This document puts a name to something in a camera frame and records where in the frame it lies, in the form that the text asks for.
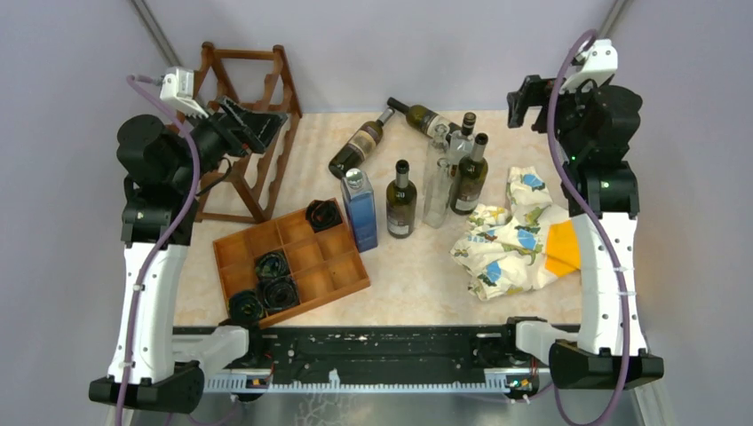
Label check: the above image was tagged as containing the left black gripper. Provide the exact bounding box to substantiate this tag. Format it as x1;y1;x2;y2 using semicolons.
168;94;286;190

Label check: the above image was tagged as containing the brown wooden wine rack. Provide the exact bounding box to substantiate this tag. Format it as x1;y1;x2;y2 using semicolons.
189;42;302;224

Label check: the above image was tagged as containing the dark wine bottle beige label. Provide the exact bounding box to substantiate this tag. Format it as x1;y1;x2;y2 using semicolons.
328;107;395;178

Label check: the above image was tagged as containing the blue square glass bottle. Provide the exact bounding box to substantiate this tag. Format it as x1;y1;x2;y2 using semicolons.
341;168;378;253

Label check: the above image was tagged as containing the wooden compartment tray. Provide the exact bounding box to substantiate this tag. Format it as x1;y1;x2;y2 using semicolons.
213;199;370;328

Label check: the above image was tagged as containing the dark wine bottle grey label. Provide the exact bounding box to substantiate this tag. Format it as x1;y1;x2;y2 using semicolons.
386;159;417;239

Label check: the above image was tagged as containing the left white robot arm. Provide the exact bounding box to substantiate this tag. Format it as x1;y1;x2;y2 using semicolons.
88;98;288;414

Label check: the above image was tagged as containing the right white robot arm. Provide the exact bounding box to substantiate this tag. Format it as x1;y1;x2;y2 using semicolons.
500;75;665;390

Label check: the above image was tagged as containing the clear glass bottle back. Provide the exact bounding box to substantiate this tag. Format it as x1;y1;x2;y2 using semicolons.
424;123;448;180

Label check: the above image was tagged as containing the clear glass bottle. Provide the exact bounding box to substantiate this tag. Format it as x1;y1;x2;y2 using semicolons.
423;157;453;229
424;123;448;180

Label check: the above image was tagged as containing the dark green wine bottle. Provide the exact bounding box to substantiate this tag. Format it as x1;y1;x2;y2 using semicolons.
449;132;488;215

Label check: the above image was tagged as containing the lying green wine bottle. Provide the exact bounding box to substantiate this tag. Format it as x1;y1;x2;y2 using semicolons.
387;97;461;138

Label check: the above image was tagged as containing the clear glass bottle front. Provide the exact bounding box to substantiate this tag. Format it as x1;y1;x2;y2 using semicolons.
423;157;453;229

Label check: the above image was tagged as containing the rolled tie orange pattern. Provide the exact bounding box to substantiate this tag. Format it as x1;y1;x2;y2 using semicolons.
305;200;343;233

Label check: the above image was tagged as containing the dinosaur print white cloth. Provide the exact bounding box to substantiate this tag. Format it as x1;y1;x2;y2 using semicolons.
450;167;570;301

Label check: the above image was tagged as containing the yellow cloth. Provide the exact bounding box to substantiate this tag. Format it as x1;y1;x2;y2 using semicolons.
543;220;581;278

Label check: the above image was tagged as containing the rolled dark blue tie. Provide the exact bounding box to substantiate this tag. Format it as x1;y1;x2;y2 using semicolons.
258;275;300;314

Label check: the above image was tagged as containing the rolled dark green tie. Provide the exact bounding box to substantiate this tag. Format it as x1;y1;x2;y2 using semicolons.
228;289;266;324

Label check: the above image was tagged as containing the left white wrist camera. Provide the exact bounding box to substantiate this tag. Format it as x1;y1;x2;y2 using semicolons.
160;67;209;118

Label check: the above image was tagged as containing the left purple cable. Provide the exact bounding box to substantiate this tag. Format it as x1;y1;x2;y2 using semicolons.
113;75;204;426

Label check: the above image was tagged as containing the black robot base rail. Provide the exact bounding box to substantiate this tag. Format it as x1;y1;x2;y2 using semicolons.
204;325;550;401

